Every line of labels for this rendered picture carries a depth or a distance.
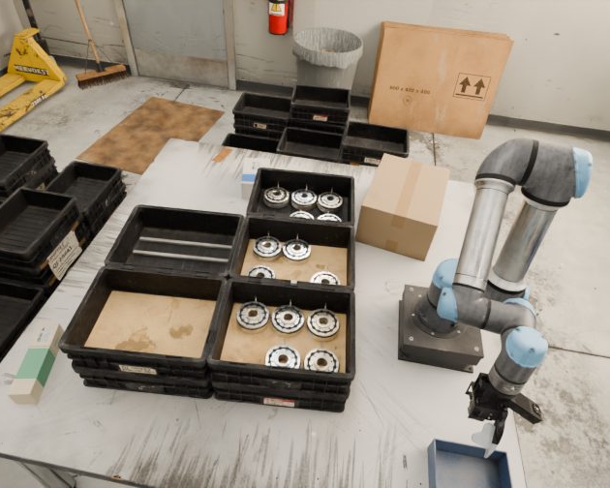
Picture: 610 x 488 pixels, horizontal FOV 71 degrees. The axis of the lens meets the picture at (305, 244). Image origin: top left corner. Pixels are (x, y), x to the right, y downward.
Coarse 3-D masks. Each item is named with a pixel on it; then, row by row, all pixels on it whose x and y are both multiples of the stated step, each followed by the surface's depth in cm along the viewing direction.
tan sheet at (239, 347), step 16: (240, 304) 139; (288, 320) 136; (240, 336) 131; (256, 336) 131; (272, 336) 132; (304, 336) 132; (336, 336) 133; (224, 352) 127; (240, 352) 127; (256, 352) 127; (304, 352) 128; (336, 352) 129
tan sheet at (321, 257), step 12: (252, 240) 160; (252, 252) 156; (312, 252) 158; (324, 252) 158; (336, 252) 159; (252, 264) 152; (264, 264) 152; (276, 264) 153; (288, 264) 153; (312, 264) 154; (324, 264) 154; (336, 264) 154; (276, 276) 149; (288, 276) 149; (300, 276) 149; (312, 276) 150
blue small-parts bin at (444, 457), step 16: (432, 448) 119; (448, 448) 121; (464, 448) 120; (480, 448) 118; (432, 464) 116; (448, 464) 121; (464, 464) 121; (480, 464) 121; (496, 464) 121; (432, 480) 114; (448, 480) 118; (464, 480) 118; (480, 480) 118; (496, 480) 118
